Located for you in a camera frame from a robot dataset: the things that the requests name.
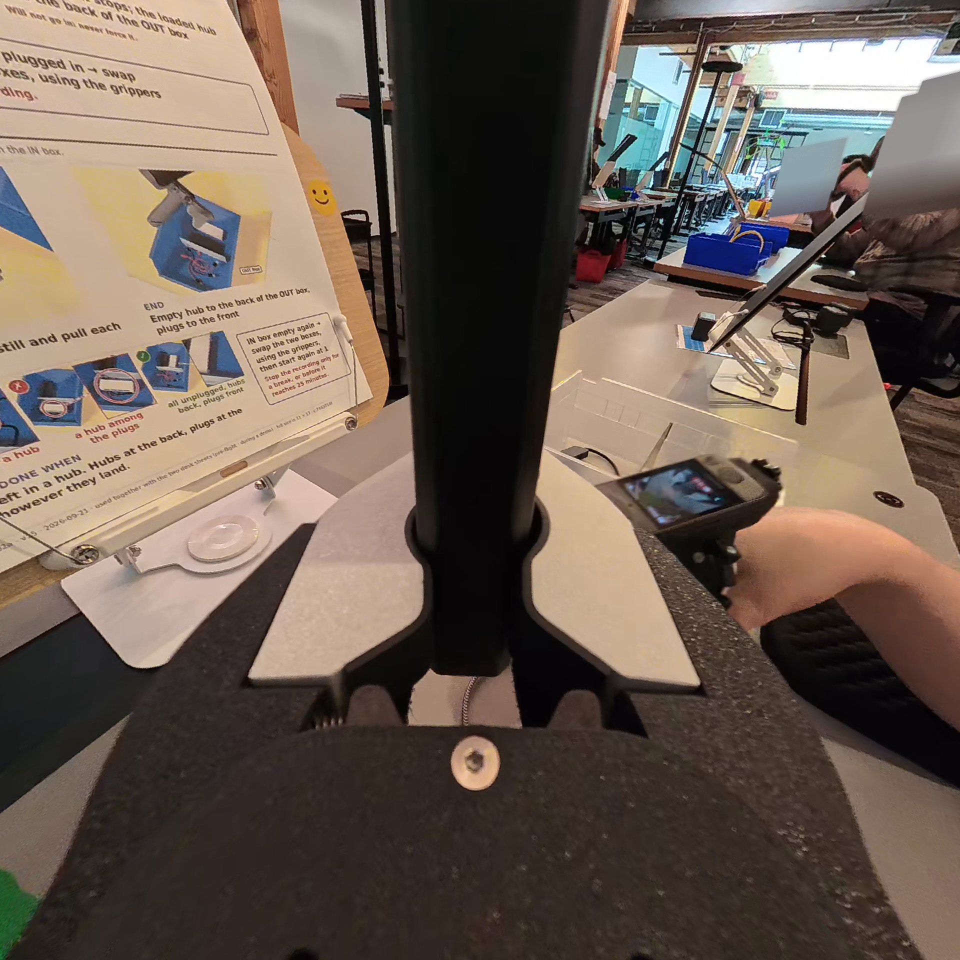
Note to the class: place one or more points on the row of background desks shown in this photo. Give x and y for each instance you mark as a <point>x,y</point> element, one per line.
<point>637,206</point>

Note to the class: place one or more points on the person's right hand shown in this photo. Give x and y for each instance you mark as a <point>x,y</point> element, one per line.
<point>787,555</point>

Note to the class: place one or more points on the red bag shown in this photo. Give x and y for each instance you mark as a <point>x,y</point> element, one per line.
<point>592,266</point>

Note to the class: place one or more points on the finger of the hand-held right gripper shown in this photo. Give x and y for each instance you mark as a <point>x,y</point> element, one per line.
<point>658,450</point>

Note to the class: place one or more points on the small black device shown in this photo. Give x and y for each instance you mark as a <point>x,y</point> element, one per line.
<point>705,328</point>

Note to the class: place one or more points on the printed instruction sheet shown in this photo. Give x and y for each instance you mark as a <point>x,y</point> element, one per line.
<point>150,225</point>

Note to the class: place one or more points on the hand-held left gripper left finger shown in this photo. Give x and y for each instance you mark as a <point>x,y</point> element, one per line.
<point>345,600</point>

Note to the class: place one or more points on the white folding stand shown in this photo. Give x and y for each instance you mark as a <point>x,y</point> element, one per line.
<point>127,622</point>
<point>750,382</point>

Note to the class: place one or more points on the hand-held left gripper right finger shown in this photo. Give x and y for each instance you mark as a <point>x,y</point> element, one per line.
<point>607,600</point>

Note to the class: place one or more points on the blue plastic bin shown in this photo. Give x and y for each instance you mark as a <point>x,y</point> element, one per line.
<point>720,259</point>

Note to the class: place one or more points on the black office chair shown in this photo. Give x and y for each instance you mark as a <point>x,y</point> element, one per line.
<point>922,337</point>

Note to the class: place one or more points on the dark display board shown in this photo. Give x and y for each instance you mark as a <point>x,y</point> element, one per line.
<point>795,270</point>

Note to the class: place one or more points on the person's right forearm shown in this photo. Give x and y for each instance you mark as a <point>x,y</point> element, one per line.
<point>900,600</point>

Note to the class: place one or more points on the clear plastic bin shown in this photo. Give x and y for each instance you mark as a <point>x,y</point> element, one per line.
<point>675,405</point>

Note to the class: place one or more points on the black elbow pad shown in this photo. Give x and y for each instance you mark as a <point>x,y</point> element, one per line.
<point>825,675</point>

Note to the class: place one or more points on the black usb hub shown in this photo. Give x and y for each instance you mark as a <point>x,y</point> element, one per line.
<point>487,300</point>

